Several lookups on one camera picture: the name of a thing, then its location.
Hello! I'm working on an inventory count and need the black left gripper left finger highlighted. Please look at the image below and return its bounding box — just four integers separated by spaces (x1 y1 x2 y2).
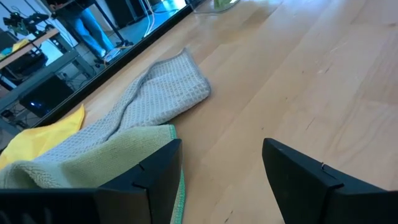
0 138 183 224

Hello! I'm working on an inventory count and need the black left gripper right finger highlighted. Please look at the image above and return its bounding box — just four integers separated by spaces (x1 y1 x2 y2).
262 138 398 224

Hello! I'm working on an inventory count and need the pale green towel teal edge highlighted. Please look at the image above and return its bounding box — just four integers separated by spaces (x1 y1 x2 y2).
0 123 187 224

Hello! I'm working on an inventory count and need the white waffle-weave towel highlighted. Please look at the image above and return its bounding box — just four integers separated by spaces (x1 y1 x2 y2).
30 47 213 162

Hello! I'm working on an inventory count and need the yellow microfiber towel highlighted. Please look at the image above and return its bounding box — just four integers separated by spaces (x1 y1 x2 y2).
0 104 86 171

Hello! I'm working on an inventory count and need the black computer blue light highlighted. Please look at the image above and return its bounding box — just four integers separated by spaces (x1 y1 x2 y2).
19 74 75 119

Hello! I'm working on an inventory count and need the person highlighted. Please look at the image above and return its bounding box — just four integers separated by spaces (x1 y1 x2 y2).
46 0 123 62

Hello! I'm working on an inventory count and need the wooden background table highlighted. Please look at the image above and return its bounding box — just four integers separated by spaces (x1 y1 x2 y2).
0 27 60 71

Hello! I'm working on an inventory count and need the clear plastic bin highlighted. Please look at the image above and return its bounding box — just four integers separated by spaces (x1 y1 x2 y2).
192 0 243 16

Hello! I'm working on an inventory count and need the black table edge rail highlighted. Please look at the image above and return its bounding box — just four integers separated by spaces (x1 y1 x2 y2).
30 0 208 128

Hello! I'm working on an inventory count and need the grey metal table frame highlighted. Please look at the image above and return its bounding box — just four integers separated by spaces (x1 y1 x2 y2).
0 49 96 138

